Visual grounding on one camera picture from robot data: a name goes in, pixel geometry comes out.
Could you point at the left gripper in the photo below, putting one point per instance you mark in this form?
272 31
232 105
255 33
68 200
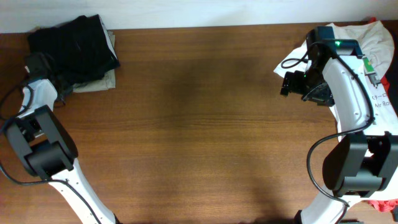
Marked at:
63 93

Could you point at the black shorts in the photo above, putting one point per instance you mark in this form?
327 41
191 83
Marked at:
74 49

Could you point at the white printed t-shirt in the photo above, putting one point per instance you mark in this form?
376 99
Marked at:
373 62

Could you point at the red garment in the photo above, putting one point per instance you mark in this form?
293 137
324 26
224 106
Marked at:
384 205

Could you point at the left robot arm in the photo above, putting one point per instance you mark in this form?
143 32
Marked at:
45 148

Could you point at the folded khaki pants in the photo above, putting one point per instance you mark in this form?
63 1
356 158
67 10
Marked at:
99 81

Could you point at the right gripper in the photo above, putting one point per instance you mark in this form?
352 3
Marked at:
291 82

